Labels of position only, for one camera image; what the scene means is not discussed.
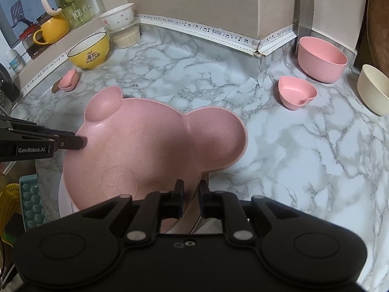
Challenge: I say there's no round wooden cutting board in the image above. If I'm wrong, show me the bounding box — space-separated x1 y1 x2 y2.
366 0 389 76

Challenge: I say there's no yellow mug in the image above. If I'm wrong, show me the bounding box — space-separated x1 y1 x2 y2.
32 17 70 46

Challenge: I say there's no large white plate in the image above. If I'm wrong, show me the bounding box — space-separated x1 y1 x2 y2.
57 170 211 235

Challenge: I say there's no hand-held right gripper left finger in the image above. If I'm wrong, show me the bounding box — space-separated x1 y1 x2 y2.
73 179 185 244

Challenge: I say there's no yellow plastic basket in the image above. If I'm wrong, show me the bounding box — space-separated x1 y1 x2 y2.
0 183 25 244

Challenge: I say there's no pink bear-shaped plate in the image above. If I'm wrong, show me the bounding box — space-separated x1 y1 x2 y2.
62 86 249 219

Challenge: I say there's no music note edge tape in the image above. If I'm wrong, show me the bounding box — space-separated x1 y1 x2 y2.
20 14 298 98

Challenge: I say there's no perforated metal steamer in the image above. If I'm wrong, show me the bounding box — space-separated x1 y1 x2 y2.
0 62 22 110

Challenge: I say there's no white floral bowl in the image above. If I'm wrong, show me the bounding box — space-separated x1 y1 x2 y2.
98 2 135 31

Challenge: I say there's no cleaver knife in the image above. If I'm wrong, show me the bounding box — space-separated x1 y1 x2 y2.
296 0 315 58

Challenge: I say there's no clear plastic container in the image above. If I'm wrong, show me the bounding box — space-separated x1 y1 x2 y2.
111 18 141 49

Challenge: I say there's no green pitcher with white handle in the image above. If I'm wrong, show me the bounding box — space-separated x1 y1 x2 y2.
41 0 101 29

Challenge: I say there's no small pink heart dish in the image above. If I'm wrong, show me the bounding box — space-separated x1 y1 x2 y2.
58 69 79 92

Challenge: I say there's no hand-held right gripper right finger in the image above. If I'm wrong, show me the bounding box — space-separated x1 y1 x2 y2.
198 180 307 245

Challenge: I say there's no white pill bottle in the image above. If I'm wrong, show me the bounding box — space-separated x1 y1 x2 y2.
5 49 25 75

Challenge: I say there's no yellow ceramic bowl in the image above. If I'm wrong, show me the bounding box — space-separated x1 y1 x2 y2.
67 32 110 69

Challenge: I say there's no pink bowl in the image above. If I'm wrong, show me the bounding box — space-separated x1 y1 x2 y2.
297 36 348 83

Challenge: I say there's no dark glass jar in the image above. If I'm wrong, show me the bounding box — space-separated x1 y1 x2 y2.
20 32 40 60

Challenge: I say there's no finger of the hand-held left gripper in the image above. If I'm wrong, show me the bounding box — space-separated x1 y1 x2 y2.
0 116 76 137
50 136 88 151

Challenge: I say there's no cream bowl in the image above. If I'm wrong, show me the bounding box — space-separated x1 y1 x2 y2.
357 64 389 117

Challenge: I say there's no teal bumpy tray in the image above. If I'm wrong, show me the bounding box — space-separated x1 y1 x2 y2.
19 173 46 228

